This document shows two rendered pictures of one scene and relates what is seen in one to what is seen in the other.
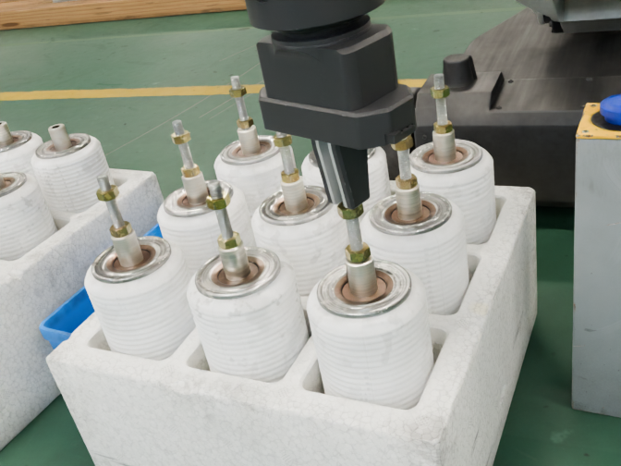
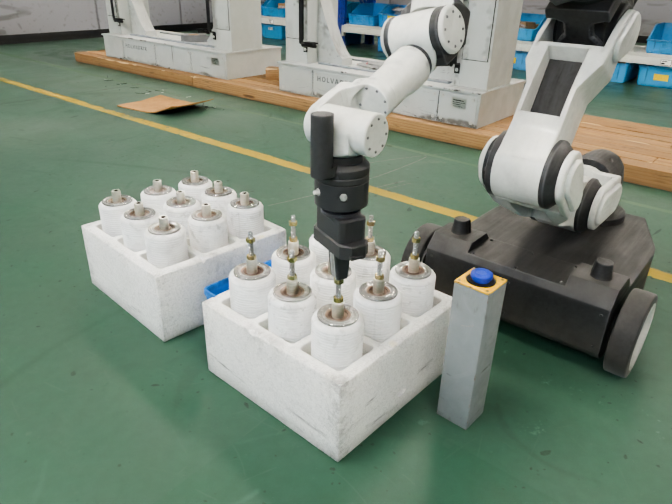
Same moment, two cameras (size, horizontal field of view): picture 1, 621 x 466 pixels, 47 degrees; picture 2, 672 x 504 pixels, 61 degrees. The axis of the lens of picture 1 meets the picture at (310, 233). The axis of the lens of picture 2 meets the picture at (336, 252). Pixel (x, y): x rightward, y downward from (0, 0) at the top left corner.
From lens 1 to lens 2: 0.49 m
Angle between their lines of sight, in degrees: 10
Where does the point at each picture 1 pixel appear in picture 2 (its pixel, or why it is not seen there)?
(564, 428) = (427, 420)
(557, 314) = not seen: hidden behind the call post
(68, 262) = (228, 261)
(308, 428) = (296, 365)
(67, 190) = (239, 226)
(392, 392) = (334, 362)
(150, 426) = (235, 346)
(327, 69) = (335, 226)
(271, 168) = not seen: hidden behind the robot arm
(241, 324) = (284, 313)
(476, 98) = (463, 244)
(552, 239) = not seen: hidden behind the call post
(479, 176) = (422, 284)
